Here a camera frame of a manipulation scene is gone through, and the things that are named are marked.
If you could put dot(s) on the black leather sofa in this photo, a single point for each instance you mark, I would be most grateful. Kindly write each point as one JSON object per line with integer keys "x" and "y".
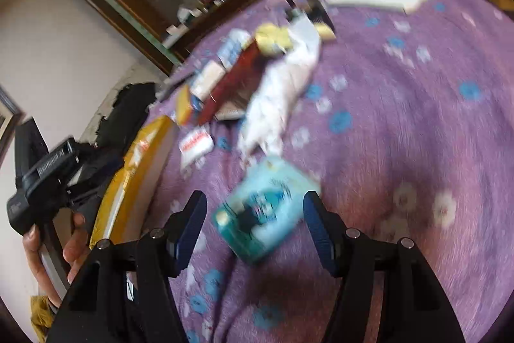
{"x": 129, "y": 112}

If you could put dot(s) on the yellow snack packet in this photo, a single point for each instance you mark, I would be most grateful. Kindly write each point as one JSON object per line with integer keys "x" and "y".
{"x": 183, "y": 108}

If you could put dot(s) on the yellow fluffy cloth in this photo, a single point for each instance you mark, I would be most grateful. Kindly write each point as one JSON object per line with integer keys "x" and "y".
{"x": 272, "y": 40}

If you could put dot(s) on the red foil packet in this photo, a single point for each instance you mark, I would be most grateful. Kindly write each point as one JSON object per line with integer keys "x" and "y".
{"x": 245, "y": 74}

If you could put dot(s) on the yellow white storage box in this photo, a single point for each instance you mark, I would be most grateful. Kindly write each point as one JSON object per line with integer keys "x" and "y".
{"x": 125, "y": 203}

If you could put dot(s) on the white red label packet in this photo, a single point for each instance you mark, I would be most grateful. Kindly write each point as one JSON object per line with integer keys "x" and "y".
{"x": 196, "y": 144}

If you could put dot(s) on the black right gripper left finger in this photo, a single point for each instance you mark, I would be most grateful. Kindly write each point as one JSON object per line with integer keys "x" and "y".
{"x": 191, "y": 220}

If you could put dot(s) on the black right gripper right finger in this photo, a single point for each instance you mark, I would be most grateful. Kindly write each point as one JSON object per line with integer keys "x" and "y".
{"x": 325, "y": 230}

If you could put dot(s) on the large white plastic bag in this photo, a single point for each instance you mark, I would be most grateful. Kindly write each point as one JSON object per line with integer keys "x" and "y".
{"x": 282, "y": 83}

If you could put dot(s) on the purple floral tablecloth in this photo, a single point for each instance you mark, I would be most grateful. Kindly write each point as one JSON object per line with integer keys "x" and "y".
{"x": 408, "y": 126}

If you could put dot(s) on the teal tissue packet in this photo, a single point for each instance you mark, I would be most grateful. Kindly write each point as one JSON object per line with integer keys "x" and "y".
{"x": 264, "y": 208}

